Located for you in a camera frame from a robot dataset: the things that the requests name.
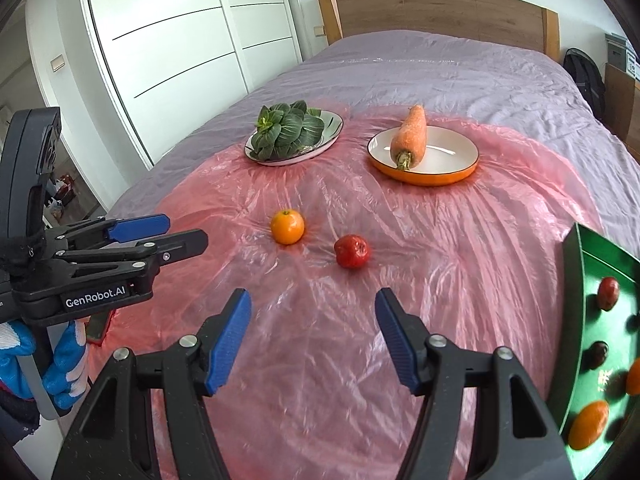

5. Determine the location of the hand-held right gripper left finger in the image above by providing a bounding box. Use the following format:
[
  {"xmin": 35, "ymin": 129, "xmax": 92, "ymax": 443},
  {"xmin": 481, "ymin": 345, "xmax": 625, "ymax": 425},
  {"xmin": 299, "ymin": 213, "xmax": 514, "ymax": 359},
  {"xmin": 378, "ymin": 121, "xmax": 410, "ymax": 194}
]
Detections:
[{"xmin": 52, "ymin": 288, "xmax": 252, "ymax": 480}]

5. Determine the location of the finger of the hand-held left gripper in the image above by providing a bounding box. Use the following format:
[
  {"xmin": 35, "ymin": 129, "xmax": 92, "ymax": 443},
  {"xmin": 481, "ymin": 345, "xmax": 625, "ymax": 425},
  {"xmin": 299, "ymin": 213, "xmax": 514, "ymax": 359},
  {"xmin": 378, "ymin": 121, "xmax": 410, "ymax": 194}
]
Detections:
[
  {"xmin": 52, "ymin": 228, "xmax": 209, "ymax": 282},
  {"xmin": 47, "ymin": 213, "xmax": 172, "ymax": 255}
]

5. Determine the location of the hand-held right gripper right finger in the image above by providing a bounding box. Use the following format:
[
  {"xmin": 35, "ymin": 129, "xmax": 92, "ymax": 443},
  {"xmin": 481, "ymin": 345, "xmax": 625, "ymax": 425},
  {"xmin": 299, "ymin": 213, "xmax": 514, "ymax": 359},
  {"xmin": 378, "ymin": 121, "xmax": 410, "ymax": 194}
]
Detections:
[{"xmin": 375, "ymin": 287, "xmax": 576, "ymax": 480}]

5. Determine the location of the red apple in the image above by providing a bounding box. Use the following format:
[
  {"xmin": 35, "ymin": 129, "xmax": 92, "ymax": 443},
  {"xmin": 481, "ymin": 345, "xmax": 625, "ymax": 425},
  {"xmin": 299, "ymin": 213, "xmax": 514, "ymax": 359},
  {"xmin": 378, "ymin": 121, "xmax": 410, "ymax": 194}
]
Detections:
[
  {"xmin": 334, "ymin": 234, "xmax": 372, "ymax": 269},
  {"xmin": 596, "ymin": 277, "xmax": 621, "ymax": 312}
]

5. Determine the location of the green cardboard box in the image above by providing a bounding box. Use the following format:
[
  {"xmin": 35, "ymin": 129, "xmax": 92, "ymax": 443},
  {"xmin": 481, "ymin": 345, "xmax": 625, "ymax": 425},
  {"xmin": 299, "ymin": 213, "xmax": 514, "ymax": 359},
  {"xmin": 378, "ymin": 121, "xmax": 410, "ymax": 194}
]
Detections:
[{"xmin": 547, "ymin": 222, "xmax": 640, "ymax": 480}]

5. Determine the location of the dark purple plum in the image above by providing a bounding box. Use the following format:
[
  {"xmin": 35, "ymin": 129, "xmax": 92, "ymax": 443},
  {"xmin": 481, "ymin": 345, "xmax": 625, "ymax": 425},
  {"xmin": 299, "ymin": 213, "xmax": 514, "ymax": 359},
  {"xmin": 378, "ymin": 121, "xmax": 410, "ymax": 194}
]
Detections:
[{"xmin": 586, "ymin": 341, "xmax": 610, "ymax": 371}]

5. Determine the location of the person's left hand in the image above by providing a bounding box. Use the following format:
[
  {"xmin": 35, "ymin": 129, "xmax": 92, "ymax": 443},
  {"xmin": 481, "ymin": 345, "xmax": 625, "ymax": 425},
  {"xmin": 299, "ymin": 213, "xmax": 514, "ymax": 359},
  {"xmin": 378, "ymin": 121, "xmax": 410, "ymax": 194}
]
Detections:
[{"xmin": 0, "ymin": 319, "xmax": 90, "ymax": 411}]

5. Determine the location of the pink plastic sheet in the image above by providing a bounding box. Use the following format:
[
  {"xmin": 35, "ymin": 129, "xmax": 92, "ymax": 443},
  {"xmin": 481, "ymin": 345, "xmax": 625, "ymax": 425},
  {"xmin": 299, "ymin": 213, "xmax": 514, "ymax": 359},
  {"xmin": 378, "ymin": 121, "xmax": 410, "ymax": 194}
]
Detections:
[{"xmin": 85, "ymin": 110, "xmax": 608, "ymax": 480}]

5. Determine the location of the smartphone with red case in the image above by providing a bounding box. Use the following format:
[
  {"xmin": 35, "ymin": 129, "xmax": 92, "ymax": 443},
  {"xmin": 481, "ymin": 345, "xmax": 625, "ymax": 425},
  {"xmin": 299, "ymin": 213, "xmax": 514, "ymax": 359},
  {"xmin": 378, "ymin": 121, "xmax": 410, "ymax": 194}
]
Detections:
[{"xmin": 84, "ymin": 309, "xmax": 119, "ymax": 346}]

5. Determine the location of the green bok choy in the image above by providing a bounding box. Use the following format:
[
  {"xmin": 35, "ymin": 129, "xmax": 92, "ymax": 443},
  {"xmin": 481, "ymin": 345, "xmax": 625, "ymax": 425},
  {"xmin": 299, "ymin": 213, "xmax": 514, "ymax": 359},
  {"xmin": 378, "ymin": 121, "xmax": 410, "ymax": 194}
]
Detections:
[{"xmin": 249, "ymin": 101, "xmax": 325, "ymax": 160}]

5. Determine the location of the orange enamel plate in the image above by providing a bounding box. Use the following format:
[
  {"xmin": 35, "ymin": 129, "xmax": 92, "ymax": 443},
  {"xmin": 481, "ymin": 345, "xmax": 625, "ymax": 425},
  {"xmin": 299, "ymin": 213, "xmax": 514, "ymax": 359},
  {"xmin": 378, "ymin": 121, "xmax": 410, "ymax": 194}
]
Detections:
[{"xmin": 367, "ymin": 126, "xmax": 481, "ymax": 187}]

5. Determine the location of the white patterned plate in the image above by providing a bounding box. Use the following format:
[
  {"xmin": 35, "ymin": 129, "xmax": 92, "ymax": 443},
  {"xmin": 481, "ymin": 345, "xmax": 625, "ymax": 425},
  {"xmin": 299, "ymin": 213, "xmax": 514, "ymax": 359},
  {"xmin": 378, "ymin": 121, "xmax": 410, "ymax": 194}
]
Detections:
[{"xmin": 244, "ymin": 109, "xmax": 344, "ymax": 167}]

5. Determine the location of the white wardrobe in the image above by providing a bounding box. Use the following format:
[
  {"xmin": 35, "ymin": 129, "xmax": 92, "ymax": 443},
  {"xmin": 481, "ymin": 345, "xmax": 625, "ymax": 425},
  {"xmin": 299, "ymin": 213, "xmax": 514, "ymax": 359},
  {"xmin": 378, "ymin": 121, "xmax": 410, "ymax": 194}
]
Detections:
[{"xmin": 82, "ymin": 0, "xmax": 303, "ymax": 171}]

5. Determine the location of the carrot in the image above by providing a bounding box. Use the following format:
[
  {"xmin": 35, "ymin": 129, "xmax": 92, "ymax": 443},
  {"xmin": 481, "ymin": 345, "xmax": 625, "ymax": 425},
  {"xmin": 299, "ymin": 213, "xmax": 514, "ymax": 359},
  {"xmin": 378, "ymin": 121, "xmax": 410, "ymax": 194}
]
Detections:
[{"xmin": 390, "ymin": 105, "xmax": 428, "ymax": 171}]

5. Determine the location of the black backpack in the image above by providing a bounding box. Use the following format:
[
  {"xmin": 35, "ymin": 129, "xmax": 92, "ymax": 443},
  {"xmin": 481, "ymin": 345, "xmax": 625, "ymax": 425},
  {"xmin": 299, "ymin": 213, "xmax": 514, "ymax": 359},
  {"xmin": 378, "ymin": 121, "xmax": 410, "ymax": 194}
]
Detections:
[{"xmin": 563, "ymin": 48, "xmax": 607, "ymax": 121}]

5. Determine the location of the wooden dresser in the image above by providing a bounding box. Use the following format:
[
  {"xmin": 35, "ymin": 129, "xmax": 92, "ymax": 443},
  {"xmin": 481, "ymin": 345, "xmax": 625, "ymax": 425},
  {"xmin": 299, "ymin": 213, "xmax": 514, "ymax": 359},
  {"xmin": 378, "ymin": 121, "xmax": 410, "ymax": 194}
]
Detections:
[{"xmin": 604, "ymin": 62, "xmax": 640, "ymax": 146}]

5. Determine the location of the wooden headboard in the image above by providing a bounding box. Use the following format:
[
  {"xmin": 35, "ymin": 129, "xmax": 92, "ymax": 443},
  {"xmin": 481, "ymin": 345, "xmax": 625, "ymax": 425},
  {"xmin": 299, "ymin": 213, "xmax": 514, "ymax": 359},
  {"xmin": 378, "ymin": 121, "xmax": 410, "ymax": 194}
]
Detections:
[{"xmin": 317, "ymin": 0, "xmax": 560, "ymax": 61}]

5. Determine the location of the grey printer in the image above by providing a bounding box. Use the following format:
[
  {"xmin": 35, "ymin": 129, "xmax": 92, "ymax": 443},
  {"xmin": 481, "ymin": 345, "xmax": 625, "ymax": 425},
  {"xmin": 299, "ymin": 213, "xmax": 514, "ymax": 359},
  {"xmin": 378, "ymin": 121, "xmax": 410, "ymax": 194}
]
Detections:
[{"xmin": 605, "ymin": 32, "xmax": 640, "ymax": 81}]

